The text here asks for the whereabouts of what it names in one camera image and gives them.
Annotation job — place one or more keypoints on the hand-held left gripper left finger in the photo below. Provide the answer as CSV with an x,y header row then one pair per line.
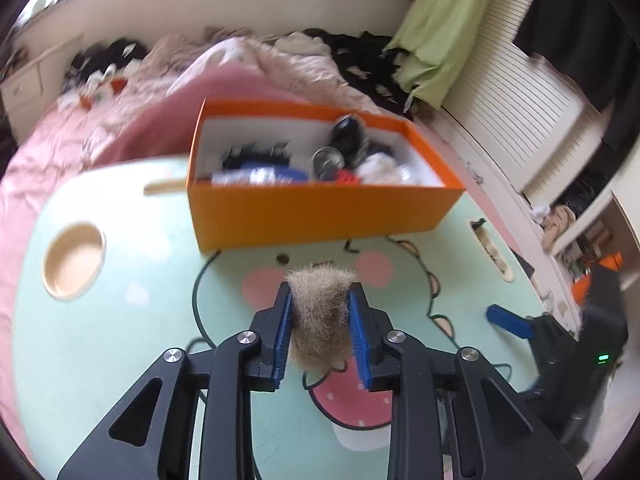
x,y
284,340

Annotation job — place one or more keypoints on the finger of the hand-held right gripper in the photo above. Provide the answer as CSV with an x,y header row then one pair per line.
x,y
507,322
531,392

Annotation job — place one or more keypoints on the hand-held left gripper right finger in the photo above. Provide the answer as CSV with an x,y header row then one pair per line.
x,y
360,345

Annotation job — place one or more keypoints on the brown furry ball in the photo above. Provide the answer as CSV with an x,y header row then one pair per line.
x,y
320,315

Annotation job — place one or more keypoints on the orange cardboard box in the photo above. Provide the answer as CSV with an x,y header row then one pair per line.
x,y
310,215

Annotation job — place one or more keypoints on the green cartoon desktop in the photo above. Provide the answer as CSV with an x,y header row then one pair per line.
x,y
125,360

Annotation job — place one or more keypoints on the beige cloth heap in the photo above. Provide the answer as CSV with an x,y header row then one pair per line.
x,y
557,225

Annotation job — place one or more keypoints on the orange object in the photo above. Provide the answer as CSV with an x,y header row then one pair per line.
x,y
612,260

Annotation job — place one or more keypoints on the white shelf unit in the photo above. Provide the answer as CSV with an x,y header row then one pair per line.
x,y
622,210

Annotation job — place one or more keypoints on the blue patterned packet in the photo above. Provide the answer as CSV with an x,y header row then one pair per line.
x,y
260,175

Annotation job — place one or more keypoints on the small red item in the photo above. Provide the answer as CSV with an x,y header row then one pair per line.
x,y
347,177

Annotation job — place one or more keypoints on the clear plastic wrapper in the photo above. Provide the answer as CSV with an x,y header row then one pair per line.
x,y
377,166

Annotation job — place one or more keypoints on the silver metal can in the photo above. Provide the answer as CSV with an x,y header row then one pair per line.
x,y
327,161

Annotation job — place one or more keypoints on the black glossy object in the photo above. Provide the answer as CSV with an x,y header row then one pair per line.
x,y
348,131

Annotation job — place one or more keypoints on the pale pink floral quilt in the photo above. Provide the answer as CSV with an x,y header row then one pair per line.
x,y
280,60

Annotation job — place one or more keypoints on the black clothes heap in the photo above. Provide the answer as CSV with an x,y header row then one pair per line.
x,y
360,55

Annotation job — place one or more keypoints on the white cloth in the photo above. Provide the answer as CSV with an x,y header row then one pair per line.
x,y
300,42

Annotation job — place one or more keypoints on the light green garment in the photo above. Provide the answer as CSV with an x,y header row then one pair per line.
x,y
445,25

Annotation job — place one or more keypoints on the orange tissue box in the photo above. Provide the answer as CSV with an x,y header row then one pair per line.
x,y
117,84

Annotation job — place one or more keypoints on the black hanging garment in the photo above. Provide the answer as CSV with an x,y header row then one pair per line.
x,y
575,10

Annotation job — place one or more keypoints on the black and white clothes pile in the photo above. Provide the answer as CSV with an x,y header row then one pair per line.
x,y
115,52

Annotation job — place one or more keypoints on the white nightstand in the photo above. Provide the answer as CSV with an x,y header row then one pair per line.
x,y
27,90

